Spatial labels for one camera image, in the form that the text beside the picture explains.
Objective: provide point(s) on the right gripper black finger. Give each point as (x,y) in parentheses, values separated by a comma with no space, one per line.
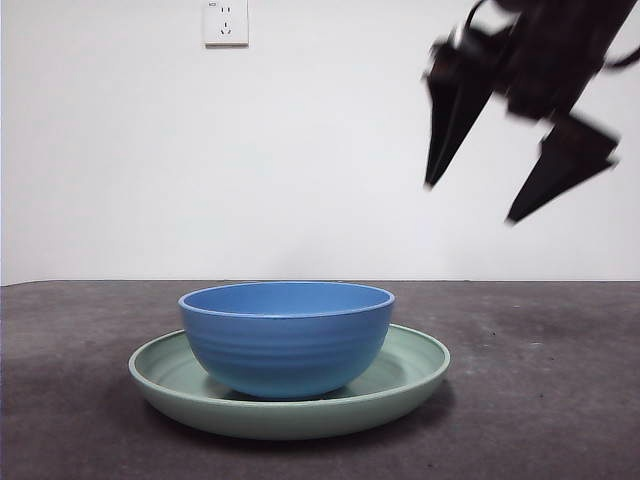
(565,170)
(450,130)

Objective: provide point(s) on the blue ribbed bowl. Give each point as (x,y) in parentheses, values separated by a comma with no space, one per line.
(285,350)

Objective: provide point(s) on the pale green plate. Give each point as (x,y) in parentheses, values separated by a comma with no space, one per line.
(300,417)

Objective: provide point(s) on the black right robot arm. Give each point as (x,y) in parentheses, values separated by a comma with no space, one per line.
(550,50)

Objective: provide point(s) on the white wall socket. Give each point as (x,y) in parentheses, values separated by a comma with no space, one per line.
(226,25)

